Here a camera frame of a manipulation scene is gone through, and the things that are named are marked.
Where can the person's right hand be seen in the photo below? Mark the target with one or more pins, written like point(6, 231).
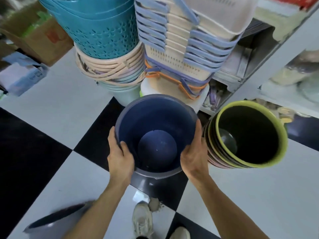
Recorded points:
point(195, 161)

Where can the person's left hand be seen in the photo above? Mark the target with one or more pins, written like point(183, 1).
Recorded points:
point(121, 164)

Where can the person's right thumb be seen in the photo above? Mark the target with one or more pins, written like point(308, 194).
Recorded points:
point(186, 152)

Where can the person's left thumb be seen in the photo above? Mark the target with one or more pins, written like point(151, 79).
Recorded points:
point(126, 148)

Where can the dark blue plastic bucket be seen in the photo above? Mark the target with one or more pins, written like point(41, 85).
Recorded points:
point(157, 116)

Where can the person's right forearm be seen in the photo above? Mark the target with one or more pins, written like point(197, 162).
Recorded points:
point(224, 209)

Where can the person's left forearm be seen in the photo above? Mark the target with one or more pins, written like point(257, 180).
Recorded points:
point(99, 211)

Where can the stack of dark green-rimmed buckets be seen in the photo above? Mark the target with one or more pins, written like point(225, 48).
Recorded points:
point(251, 131)

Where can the person's left white shoe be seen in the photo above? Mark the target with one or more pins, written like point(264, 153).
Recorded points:
point(142, 221)

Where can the person's white shoe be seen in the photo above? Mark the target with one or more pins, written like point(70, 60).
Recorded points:
point(180, 233)
point(142, 221)

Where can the stack of pastel round baskets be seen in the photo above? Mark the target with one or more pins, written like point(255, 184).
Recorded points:
point(109, 69)

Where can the person's right white shoe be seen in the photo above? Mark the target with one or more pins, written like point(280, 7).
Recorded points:
point(180, 233)

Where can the dark round plastic lid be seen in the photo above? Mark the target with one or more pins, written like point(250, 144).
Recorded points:
point(57, 216)

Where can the stack of teal perforated baskets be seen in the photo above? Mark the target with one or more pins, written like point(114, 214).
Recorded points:
point(97, 29)

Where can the pale blue paper bag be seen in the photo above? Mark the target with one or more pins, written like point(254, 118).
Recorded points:
point(20, 74)

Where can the brown cardboard box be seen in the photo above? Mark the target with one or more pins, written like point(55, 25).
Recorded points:
point(42, 44)

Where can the clear plastic bag of goods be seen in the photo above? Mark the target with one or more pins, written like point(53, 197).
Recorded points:
point(296, 69)

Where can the white metal shelf unit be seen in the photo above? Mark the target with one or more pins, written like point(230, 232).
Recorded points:
point(279, 39)

